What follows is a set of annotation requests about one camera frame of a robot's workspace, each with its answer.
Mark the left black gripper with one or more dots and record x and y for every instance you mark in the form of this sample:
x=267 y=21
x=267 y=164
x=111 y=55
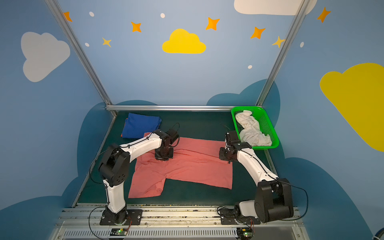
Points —
x=164 y=154

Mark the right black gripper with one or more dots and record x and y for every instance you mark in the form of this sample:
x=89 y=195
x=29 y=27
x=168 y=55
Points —
x=226 y=154

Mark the pink t shirt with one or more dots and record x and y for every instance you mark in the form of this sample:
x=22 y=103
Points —
x=194 y=160

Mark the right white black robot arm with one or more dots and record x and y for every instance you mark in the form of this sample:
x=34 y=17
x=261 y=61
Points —
x=273 y=200

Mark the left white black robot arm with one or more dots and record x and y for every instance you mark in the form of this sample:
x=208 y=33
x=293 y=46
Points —
x=114 y=169

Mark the white grey t shirt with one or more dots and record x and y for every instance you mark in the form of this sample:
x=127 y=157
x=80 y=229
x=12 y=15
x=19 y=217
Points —
x=251 y=132

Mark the folded blue t shirt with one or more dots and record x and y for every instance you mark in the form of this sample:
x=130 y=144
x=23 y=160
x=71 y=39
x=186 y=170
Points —
x=136 y=126

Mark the green plastic basket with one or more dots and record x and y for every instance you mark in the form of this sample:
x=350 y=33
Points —
x=265 y=124

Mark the right circuit board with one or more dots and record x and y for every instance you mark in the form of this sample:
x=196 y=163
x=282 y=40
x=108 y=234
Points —
x=244 y=233

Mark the left green circuit board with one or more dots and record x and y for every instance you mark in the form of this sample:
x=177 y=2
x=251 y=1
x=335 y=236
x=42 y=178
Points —
x=118 y=232

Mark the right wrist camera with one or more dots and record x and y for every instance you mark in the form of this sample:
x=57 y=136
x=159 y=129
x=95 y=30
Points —
x=232 y=138

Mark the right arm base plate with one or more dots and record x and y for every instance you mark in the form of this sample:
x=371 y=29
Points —
x=233 y=217

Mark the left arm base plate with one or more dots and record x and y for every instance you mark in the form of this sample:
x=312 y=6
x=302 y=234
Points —
x=122 y=218

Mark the back aluminium frame bar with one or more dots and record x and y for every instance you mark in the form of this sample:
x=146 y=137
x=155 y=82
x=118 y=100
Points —
x=137 y=108

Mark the aluminium rail base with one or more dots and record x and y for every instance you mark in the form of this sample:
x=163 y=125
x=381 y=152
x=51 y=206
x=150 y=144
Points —
x=160 y=222

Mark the left aluminium frame post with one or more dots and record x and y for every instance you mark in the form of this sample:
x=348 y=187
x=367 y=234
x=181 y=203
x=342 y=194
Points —
x=64 y=24

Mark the aluminium frame post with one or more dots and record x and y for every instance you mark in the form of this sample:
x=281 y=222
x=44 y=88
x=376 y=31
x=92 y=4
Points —
x=284 y=49
x=64 y=24

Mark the right aluminium frame post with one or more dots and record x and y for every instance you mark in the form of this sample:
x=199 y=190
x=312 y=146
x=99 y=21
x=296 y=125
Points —
x=284 y=49

